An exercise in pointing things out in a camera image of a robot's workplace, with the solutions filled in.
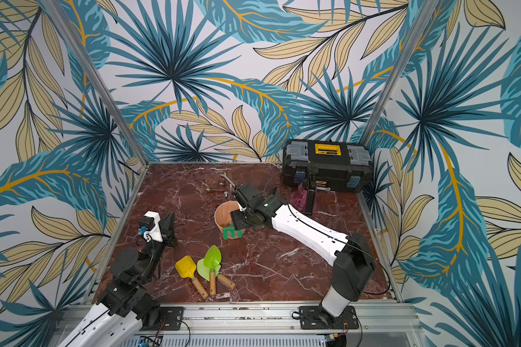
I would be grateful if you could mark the bright green toy trowel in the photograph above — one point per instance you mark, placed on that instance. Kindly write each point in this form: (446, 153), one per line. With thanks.
(212, 260)

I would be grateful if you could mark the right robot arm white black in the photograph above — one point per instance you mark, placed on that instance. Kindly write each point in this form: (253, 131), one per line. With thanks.
(352, 262)

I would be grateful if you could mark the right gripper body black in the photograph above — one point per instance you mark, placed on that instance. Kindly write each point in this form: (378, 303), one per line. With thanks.
(245, 198)

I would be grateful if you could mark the terracotta plastic flower pot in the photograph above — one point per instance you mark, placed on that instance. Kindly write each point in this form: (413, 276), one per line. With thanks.
(222, 214)

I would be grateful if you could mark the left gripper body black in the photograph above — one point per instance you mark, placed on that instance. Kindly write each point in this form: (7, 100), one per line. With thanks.
(168, 238)

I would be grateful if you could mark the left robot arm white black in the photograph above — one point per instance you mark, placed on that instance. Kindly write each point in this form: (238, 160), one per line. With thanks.
(125, 307)

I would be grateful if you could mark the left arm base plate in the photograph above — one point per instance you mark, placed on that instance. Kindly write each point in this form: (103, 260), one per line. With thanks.
(162, 319)

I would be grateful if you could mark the green toy rake wooden handle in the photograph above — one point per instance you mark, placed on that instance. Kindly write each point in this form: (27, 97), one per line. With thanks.
(229, 232)

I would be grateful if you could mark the light green toy spade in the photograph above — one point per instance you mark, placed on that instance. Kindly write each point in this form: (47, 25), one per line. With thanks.
(205, 273)

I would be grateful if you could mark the silver open-end wrench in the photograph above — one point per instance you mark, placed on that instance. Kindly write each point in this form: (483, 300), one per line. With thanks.
(232, 184)

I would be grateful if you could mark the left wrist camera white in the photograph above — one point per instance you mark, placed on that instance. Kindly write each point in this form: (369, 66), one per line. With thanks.
(149, 227)

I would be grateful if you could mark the black yellow plastic toolbox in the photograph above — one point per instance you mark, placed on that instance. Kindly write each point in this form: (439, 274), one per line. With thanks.
(338, 167)

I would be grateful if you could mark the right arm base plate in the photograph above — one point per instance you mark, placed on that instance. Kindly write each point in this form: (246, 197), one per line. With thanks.
(315, 318)

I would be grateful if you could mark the aluminium front rail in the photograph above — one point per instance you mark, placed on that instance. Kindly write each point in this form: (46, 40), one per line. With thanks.
(382, 323)

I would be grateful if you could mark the pink spray bottle black nozzle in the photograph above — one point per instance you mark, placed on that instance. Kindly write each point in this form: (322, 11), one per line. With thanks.
(304, 198)

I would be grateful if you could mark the yellow toy shovel wooden handle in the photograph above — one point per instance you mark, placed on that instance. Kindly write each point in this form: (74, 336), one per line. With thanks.
(186, 268)

